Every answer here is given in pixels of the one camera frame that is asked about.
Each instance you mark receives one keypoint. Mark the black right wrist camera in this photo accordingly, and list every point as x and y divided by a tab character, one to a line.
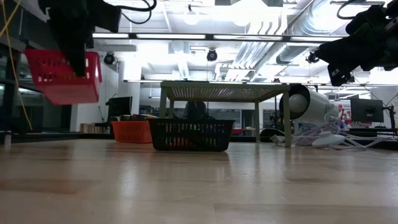
340	77

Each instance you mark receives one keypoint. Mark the black standing monitor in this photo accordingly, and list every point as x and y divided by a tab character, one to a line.
119	107

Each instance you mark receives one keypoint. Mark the white camera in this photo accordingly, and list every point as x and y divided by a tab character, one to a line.
317	105

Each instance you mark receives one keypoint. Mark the black ceiling spotlight cluster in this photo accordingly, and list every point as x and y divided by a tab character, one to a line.
311	58

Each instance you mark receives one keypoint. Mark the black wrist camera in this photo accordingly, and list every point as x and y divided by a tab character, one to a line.
340	77
107	18

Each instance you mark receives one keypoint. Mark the black plastic basket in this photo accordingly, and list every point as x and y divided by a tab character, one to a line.
191	133

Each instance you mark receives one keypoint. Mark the person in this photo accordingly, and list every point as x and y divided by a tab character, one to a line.
195	110

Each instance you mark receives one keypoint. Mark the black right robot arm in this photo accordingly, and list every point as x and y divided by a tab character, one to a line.
393	40

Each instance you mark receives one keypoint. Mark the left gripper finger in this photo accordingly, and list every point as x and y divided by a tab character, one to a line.
76	53

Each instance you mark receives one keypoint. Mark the red plastic basket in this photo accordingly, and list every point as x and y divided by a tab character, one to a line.
62	90

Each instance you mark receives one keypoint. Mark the black monitor on arm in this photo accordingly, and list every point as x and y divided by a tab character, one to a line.
367	110

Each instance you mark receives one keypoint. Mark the green perforated metal shelf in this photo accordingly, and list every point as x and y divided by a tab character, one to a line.
220	91

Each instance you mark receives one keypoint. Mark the black office desk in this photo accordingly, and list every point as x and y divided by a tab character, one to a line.
373	130

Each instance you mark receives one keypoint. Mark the orange plastic basket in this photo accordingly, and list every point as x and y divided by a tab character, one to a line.
132	132

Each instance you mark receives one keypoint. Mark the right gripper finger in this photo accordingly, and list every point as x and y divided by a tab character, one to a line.
339	63
334	51

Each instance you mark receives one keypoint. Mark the long ceiling light strip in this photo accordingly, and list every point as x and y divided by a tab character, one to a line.
171	36

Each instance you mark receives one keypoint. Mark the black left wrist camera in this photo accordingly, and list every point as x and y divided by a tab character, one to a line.
107	18

